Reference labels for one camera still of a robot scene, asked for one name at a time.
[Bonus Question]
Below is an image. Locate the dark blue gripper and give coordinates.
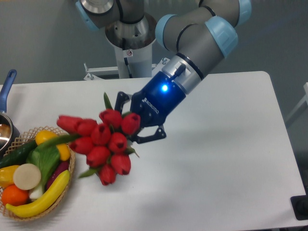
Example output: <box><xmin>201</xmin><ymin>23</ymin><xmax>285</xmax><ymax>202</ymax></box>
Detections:
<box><xmin>114</xmin><ymin>71</ymin><xmax>186</xmax><ymax>144</ymax></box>

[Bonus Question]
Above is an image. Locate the red tulip bouquet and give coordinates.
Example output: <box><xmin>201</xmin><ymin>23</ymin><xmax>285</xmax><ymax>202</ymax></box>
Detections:
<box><xmin>57</xmin><ymin>94</ymin><xmax>141</xmax><ymax>186</ymax></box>

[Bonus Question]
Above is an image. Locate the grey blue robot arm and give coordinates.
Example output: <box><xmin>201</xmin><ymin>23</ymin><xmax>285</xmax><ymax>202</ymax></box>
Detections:
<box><xmin>76</xmin><ymin>0</ymin><xmax>252</xmax><ymax>143</ymax></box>

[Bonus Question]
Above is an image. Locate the yellow squash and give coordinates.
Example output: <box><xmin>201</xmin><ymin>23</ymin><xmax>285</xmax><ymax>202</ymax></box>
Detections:
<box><xmin>35</xmin><ymin>130</ymin><xmax>71</xmax><ymax>161</ymax></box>

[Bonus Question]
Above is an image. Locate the purple sweet potato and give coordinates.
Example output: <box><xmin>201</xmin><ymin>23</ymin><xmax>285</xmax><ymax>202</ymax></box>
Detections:
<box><xmin>45</xmin><ymin>161</ymin><xmax>69</xmax><ymax>190</ymax></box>

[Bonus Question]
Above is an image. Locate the green bok choy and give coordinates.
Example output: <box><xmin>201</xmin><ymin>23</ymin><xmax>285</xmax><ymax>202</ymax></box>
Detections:
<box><xmin>26</xmin><ymin>146</ymin><xmax>60</xmax><ymax>201</ymax></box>

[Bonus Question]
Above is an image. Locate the woven wicker basket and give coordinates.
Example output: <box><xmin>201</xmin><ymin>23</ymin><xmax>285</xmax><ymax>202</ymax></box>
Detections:
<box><xmin>0</xmin><ymin>126</ymin><xmax>76</xmax><ymax>221</ymax></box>

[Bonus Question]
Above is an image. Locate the dark green cucumber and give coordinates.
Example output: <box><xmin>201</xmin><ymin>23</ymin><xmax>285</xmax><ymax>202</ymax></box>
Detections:
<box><xmin>0</xmin><ymin>140</ymin><xmax>37</xmax><ymax>168</ymax></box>

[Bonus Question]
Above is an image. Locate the beige round slice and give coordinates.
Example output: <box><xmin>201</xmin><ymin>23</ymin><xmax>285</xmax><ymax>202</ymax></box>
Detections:
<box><xmin>13</xmin><ymin>164</ymin><xmax>41</xmax><ymax>190</ymax></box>

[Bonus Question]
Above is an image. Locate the long yellow banana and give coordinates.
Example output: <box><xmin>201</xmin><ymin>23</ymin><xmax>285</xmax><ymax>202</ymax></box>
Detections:
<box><xmin>5</xmin><ymin>170</ymin><xmax>70</xmax><ymax>218</ymax></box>

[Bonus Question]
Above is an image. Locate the yellow bell pepper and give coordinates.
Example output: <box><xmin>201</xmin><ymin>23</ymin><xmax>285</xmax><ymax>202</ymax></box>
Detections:
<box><xmin>0</xmin><ymin>165</ymin><xmax>19</xmax><ymax>188</ymax></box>

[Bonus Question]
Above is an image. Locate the orange fruit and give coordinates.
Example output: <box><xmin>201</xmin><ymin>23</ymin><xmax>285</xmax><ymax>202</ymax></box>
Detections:
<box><xmin>1</xmin><ymin>185</ymin><xmax>28</xmax><ymax>206</ymax></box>

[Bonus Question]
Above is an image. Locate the black device at edge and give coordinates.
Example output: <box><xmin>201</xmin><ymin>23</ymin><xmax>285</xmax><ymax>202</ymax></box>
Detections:
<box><xmin>290</xmin><ymin>195</ymin><xmax>308</xmax><ymax>220</ymax></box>

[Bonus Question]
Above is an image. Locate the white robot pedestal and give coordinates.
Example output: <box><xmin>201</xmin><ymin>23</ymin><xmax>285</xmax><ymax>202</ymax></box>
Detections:
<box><xmin>84</xmin><ymin>13</ymin><xmax>157</xmax><ymax>80</ymax></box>

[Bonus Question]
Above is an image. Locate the blue handled saucepan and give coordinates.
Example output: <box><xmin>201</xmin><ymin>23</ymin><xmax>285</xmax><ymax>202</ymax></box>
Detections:
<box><xmin>0</xmin><ymin>69</ymin><xmax>20</xmax><ymax>158</ymax></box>

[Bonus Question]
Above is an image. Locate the white frame at right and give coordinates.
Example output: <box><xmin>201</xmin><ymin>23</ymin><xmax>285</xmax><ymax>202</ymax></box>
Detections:
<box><xmin>285</xmin><ymin>82</ymin><xmax>308</xmax><ymax>128</ymax></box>

